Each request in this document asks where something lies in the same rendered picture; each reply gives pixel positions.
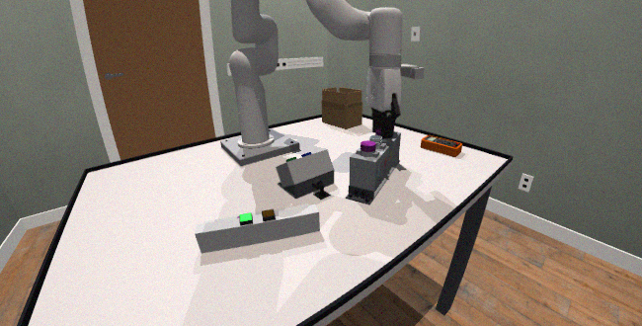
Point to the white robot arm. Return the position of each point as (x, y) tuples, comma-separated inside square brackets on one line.
[(382, 27)]

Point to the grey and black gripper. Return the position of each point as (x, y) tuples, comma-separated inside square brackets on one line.
[(384, 92)]

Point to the small brown cardboard box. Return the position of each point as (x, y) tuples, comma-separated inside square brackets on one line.
[(342, 109)]

